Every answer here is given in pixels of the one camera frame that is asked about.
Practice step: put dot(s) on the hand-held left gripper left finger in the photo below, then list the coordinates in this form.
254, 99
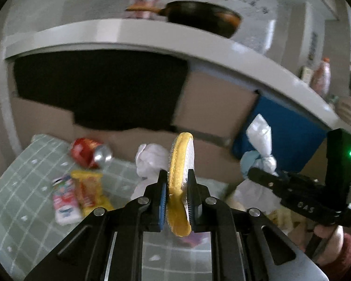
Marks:
163, 199

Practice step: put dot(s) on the black frying pan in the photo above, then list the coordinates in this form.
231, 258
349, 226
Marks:
199, 17

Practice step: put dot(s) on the white kitchen counter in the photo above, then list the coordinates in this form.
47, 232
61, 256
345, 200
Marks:
134, 35

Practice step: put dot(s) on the person's right hand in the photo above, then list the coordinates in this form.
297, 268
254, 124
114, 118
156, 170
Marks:
332, 240

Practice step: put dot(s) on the green checked tablecloth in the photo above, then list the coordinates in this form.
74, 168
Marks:
26, 187

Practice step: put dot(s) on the white crumpled tissue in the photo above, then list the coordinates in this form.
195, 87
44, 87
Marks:
150, 158

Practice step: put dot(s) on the pink white packet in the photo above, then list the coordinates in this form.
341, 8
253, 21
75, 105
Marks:
65, 202

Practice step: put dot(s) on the orange cap plastic bottle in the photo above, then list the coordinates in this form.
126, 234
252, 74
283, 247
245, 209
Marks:
321, 76

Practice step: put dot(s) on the blue towel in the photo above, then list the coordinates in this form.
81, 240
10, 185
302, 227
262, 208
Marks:
295, 134

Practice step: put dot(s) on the red drink can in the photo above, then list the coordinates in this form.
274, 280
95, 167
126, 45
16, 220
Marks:
90, 152

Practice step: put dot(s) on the cardboard box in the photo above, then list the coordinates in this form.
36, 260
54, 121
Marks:
210, 102

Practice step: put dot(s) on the purple eggplant plush toy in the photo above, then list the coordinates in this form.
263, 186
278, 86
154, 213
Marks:
193, 238

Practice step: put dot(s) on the black cloth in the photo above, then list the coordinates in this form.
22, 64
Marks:
105, 93

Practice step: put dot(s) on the yellow scrubbing pad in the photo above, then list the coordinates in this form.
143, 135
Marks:
175, 181

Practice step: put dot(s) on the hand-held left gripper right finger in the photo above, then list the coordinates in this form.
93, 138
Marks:
191, 207

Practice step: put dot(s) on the white knotted plastic bag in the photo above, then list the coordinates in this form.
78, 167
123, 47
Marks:
260, 137

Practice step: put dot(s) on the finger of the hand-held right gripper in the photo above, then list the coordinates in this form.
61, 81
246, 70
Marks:
266, 178

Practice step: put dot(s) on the yellow snack packet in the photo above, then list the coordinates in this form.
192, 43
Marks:
89, 190

